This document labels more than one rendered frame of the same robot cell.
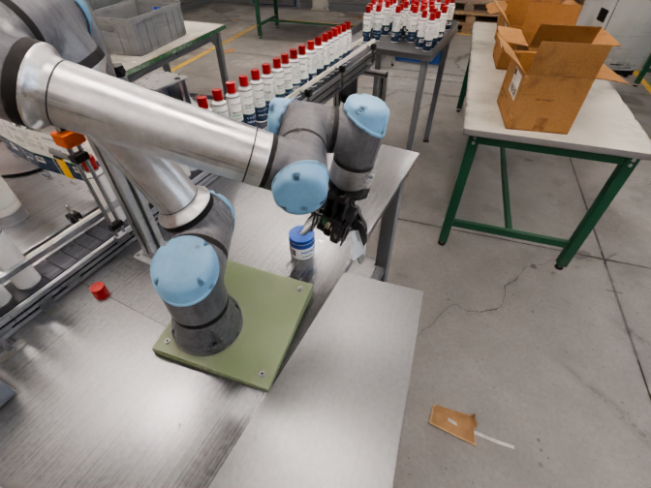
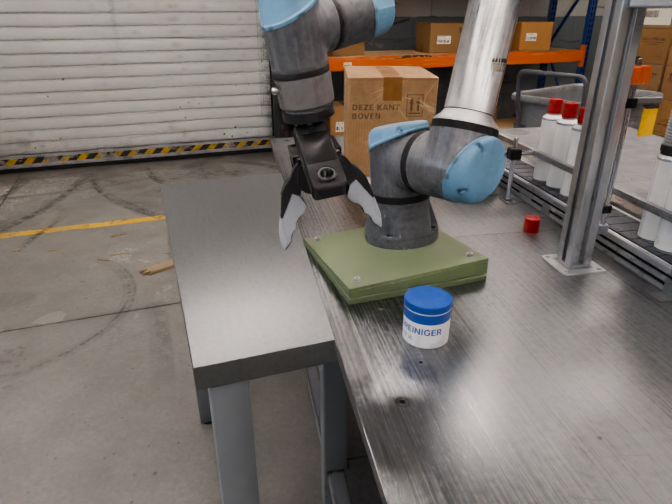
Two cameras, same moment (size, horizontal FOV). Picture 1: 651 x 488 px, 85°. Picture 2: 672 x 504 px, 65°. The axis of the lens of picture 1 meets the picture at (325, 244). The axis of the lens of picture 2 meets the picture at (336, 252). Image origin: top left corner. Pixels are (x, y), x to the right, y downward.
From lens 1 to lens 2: 1.29 m
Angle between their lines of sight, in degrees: 103
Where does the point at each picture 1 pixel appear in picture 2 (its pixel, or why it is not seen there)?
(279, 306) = (359, 264)
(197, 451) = (318, 217)
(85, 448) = not seen: hidden behind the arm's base
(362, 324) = (258, 303)
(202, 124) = not seen: outside the picture
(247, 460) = not seen: hidden behind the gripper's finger
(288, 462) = (254, 231)
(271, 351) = (326, 248)
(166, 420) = (356, 217)
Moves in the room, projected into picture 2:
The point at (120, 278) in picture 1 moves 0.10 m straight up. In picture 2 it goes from (545, 240) to (553, 196)
